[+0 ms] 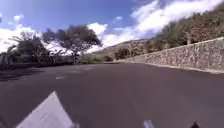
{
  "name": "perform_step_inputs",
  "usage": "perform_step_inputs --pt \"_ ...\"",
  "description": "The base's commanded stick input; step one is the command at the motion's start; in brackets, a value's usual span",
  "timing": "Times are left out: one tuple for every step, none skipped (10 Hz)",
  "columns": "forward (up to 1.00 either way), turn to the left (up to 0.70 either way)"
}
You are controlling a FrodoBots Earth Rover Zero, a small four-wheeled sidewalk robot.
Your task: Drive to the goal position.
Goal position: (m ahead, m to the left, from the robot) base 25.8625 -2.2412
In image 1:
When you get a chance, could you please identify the distant green hill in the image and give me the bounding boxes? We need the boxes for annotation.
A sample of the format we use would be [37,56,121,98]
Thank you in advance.
[79,38,149,64]

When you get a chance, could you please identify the dark asphalt road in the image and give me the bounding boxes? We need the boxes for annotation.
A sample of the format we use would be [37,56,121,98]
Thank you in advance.
[0,62,224,128]

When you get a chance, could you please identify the large spreading tree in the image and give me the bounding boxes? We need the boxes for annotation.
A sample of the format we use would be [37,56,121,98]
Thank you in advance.
[42,24,104,64]

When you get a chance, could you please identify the pale concrete kerb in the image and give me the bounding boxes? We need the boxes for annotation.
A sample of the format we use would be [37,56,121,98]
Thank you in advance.
[113,61,224,75]

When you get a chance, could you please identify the brushy hillside slope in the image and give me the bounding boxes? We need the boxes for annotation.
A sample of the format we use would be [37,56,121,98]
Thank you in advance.
[113,2,224,61]

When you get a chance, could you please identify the dark leafy trees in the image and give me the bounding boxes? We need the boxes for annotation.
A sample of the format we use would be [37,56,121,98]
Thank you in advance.
[0,31,54,67]

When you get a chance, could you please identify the robot's own part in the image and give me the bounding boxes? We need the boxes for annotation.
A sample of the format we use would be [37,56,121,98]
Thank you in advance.
[189,121,201,128]

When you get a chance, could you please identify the stone retaining wall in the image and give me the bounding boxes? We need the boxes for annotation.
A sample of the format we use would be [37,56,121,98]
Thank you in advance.
[117,36,224,72]

